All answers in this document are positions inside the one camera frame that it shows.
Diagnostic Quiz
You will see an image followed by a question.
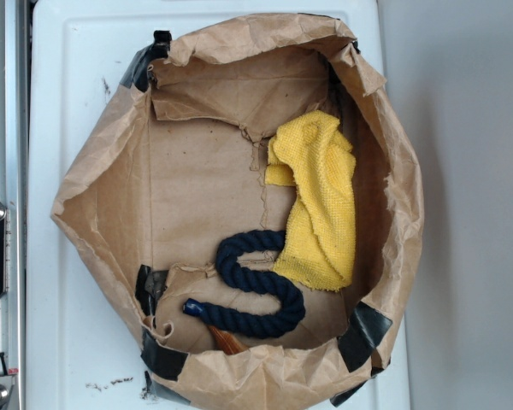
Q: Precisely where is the dark blue rope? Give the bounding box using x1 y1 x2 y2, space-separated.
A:
182 229 306 341

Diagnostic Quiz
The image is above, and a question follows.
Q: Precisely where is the yellow microfiber cloth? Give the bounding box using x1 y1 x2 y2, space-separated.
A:
265 110 357 291

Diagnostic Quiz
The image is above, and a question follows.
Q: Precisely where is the brown paper bag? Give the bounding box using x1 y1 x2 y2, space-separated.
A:
51 13 424 409

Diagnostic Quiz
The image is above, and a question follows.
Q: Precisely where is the brown wooden object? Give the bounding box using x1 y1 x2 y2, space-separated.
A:
208 325 249 355

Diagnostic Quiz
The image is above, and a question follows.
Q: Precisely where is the white plastic bin lid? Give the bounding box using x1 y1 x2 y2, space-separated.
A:
25 1 383 409

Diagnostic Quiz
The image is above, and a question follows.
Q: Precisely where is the aluminium frame rail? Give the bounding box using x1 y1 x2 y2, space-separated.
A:
0 1 28 409

